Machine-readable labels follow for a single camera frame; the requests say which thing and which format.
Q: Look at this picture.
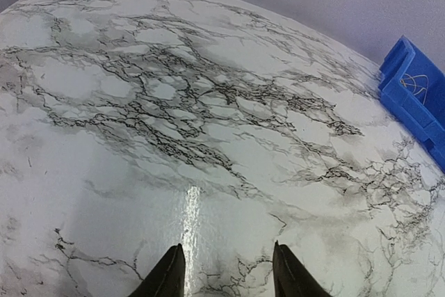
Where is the blue three-compartment plastic bin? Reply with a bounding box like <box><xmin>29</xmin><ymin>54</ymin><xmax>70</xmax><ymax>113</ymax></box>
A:
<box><xmin>378</xmin><ymin>36</ymin><xmax>444</xmax><ymax>170</ymax></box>

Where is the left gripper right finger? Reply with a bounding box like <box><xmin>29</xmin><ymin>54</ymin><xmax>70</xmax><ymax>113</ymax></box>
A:
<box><xmin>273</xmin><ymin>241</ymin><xmax>331</xmax><ymax>297</ymax></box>

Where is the yellow thin cable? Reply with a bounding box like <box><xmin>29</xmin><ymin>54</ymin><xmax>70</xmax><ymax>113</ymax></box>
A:
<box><xmin>399</xmin><ymin>73</ymin><xmax>432</xmax><ymax>106</ymax></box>

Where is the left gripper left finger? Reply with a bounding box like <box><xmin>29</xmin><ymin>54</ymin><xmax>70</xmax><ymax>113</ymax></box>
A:
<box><xmin>129</xmin><ymin>243</ymin><xmax>185</xmax><ymax>297</ymax></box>

